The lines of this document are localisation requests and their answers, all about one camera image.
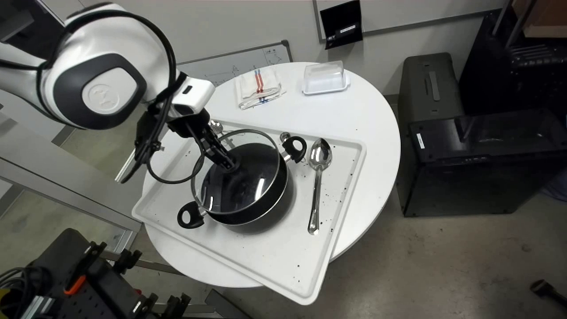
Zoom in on black printer box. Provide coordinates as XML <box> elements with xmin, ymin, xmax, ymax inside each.
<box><xmin>398</xmin><ymin>53</ymin><xmax>565</xmax><ymax>218</ymax></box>

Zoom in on black wall card holder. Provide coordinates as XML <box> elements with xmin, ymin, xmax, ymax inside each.
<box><xmin>320</xmin><ymin>0</ymin><xmax>363</xmax><ymax>48</ymax></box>

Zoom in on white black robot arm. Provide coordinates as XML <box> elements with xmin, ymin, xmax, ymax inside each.
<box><xmin>0</xmin><ymin>2</ymin><xmax>235</xmax><ymax>168</ymax></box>

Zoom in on orange handled pliers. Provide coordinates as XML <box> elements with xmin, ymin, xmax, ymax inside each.
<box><xmin>63</xmin><ymin>274</ymin><xmax>86</xmax><ymax>296</ymax></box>

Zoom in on white plastic tray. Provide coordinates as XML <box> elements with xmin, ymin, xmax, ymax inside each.
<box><xmin>132</xmin><ymin>138</ymin><xmax>364</xmax><ymax>305</ymax></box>

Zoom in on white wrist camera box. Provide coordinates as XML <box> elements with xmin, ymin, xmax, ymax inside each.
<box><xmin>171</xmin><ymin>78</ymin><xmax>214</xmax><ymax>115</ymax></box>

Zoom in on black perforated cart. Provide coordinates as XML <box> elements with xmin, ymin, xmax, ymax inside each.
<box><xmin>0</xmin><ymin>228</ymin><xmax>191</xmax><ymax>319</ymax></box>

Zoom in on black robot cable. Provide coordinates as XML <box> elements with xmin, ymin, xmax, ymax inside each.
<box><xmin>132</xmin><ymin>10</ymin><xmax>205</xmax><ymax>186</ymax></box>

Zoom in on round white table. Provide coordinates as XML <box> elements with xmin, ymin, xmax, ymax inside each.
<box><xmin>141</xmin><ymin>60</ymin><xmax>402</xmax><ymax>289</ymax></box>

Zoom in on glass pot lid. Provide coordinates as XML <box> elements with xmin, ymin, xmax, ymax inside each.
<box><xmin>191</xmin><ymin>129</ymin><xmax>279</xmax><ymax>214</ymax></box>

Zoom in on metal serving spoon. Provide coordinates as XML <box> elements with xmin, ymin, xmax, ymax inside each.
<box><xmin>308</xmin><ymin>138</ymin><xmax>331</xmax><ymax>234</ymax></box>

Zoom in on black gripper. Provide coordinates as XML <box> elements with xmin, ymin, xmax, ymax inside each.
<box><xmin>168</xmin><ymin>110</ymin><xmax>237</xmax><ymax>168</ymax></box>

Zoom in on black cooking pot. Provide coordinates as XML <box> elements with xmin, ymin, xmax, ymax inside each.
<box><xmin>177</xmin><ymin>129</ymin><xmax>306</xmax><ymax>228</ymax></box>

